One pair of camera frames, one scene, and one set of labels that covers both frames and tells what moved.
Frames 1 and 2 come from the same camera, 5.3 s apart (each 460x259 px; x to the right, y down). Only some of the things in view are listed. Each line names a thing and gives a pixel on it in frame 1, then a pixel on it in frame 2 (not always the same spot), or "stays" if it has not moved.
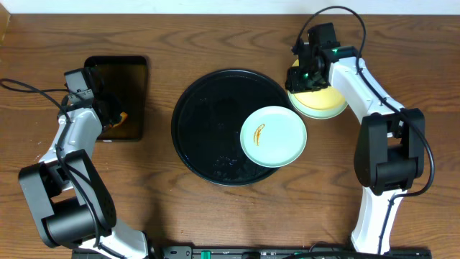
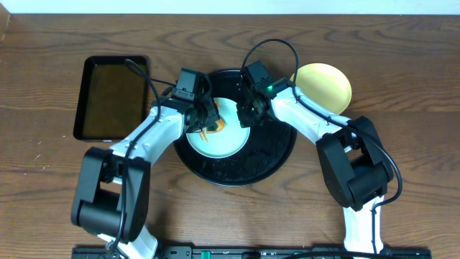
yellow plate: (321, 103) stays
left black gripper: (108, 111) -> (207, 117)
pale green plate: (272, 137) -> (228, 142)
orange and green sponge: (118, 119) -> (212, 129)
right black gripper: (293, 80) -> (246, 121)
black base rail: (263, 252) stays
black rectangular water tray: (126, 76) stays
